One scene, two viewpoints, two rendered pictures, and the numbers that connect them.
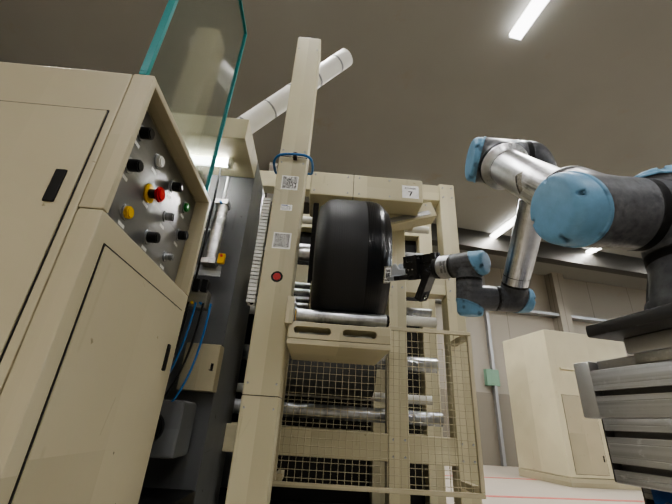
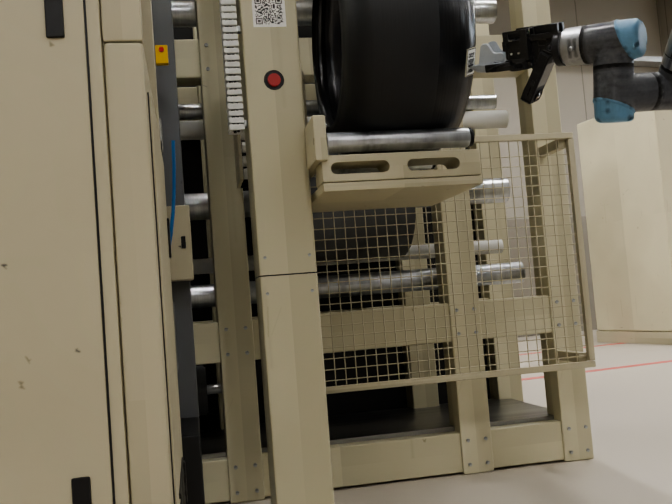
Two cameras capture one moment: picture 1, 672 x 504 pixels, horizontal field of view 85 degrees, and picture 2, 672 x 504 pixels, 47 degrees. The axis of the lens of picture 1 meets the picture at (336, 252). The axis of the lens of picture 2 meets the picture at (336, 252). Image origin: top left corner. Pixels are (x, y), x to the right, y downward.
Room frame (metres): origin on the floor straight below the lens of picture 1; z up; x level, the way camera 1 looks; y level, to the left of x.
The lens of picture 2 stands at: (-0.37, 0.38, 0.55)
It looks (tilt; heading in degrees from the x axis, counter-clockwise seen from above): 4 degrees up; 351
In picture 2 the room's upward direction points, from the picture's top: 5 degrees counter-clockwise
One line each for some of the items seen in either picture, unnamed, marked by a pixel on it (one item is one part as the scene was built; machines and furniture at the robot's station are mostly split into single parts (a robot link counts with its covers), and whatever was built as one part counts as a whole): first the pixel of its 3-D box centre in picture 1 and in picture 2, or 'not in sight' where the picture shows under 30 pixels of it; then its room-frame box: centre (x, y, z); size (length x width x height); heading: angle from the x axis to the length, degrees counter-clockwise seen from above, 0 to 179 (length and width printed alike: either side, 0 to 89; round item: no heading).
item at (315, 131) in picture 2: (293, 323); (307, 155); (1.45, 0.15, 0.90); 0.40 x 0.03 x 0.10; 2
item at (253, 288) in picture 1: (261, 249); (231, 29); (1.39, 0.31, 1.19); 0.05 x 0.04 x 0.48; 2
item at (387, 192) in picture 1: (364, 199); not in sight; (1.76, -0.14, 1.71); 0.61 x 0.25 x 0.15; 92
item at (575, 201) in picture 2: (379, 401); (438, 258); (1.79, -0.24, 0.65); 0.90 x 0.02 x 0.70; 92
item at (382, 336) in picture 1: (338, 335); (397, 168); (1.31, -0.03, 0.83); 0.36 x 0.09 x 0.06; 92
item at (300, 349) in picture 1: (335, 352); (383, 194); (1.45, -0.03, 0.80); 0.37 x 0.36 x 0.02; 2
